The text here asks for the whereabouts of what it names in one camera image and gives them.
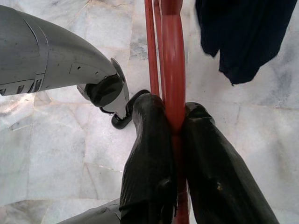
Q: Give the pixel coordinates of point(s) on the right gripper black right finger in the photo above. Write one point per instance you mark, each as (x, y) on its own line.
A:
(217, 175)

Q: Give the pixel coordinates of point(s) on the red plastic hanger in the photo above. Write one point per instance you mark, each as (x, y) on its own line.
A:
(174, 70)

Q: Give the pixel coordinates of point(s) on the navy blue garment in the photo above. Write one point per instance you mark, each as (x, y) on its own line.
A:
(245, 35)

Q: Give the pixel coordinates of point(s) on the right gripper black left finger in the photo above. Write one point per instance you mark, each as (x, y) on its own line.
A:
(149, 163)

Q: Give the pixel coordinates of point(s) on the grey left robot leg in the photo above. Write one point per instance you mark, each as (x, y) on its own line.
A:
(46, 56)

